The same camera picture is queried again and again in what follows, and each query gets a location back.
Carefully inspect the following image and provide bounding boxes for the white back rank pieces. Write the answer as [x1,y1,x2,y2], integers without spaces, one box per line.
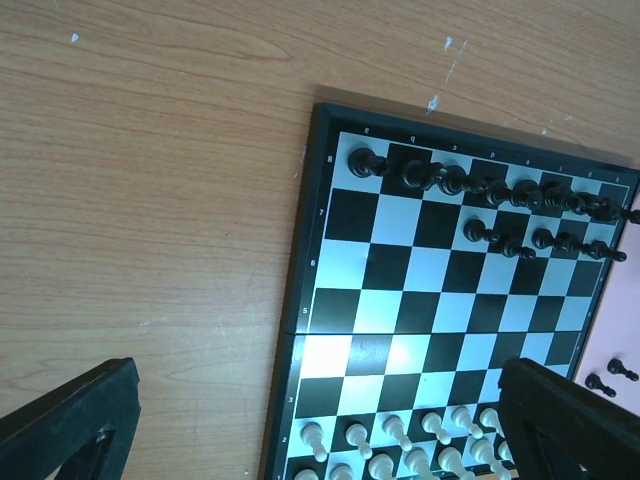
[280,434,515,479]

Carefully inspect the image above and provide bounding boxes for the black queen chess piece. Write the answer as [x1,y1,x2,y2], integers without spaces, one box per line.
[484,179,513,207]

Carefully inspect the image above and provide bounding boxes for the black bishop chess piece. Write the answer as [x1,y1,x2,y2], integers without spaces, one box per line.
[541,181,586,215]
[438,165,489,196]

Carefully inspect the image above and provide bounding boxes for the pink plastic tray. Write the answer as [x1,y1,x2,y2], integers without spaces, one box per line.
[574,224,639,414]

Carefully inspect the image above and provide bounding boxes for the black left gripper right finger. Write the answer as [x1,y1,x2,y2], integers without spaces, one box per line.
[498,358,639,479]

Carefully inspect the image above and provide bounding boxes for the black pawn on board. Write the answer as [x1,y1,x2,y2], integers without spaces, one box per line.
[532,228,559,251]
[463,218,500,244]

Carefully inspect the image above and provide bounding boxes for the white pawn row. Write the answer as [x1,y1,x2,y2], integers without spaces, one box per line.
[290,406,505,463]

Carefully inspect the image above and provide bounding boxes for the black white chessboard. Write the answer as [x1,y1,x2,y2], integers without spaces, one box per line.
[259,103,639,479]

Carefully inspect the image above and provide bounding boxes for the black rook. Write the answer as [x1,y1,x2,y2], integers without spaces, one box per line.
[600,197,640,224]
[347,147,390,178]

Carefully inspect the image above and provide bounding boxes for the black king chess piece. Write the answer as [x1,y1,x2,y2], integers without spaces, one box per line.
[510,179,544,210]

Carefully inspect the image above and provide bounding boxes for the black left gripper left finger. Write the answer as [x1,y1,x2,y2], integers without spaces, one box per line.
[1,358,141,479]

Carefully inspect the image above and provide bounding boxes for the black knight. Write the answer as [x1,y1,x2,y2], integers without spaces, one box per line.
[577,192,606,222]

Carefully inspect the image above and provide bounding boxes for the black knight chess piece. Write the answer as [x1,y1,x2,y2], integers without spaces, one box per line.
[400,159,446,191]

